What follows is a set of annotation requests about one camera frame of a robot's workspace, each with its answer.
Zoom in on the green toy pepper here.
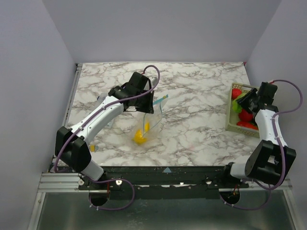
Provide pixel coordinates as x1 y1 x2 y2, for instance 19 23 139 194
232 92 246 114

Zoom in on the red toy tomato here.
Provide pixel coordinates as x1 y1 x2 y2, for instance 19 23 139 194
238 109 253 122

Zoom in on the red toy chili pepper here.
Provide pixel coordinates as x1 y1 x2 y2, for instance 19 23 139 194
236 121 258 130

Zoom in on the clear zip top bag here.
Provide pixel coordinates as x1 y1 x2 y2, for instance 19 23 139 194
131 97 168 146

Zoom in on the yellow toy banana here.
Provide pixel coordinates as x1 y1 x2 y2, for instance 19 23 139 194
143 122 150 133

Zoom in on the yellow toy lemon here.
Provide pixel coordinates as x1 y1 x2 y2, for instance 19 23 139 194
132 129 148 145

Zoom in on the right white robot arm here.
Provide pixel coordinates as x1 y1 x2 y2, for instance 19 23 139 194
221 82 296 190

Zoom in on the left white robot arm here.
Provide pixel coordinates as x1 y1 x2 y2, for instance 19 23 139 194
55 72 160 189

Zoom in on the red toy strawberry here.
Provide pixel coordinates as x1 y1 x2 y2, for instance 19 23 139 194
231 88 242 100

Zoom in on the beige plastic basket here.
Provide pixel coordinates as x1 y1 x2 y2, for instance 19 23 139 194
225 82 259 138

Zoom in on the clear plastic packet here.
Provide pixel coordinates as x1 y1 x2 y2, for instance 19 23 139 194
97 93 107 104

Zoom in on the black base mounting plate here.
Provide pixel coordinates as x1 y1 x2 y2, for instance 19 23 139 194
79 166 248 200

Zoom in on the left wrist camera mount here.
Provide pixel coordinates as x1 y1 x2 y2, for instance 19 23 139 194
149 77 158 85

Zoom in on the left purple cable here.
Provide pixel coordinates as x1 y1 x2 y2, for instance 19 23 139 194
53 65 160 211

